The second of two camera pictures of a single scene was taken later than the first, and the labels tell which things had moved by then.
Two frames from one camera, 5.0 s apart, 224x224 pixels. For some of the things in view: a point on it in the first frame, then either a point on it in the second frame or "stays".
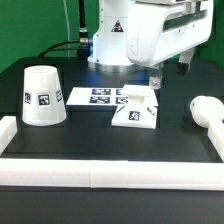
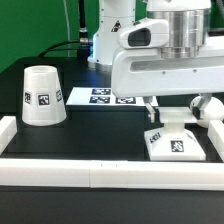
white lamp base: (138, 108) → (173, 142)
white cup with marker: (43, 103) stays
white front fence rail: (105, 174) stays
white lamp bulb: (206, 110) stays
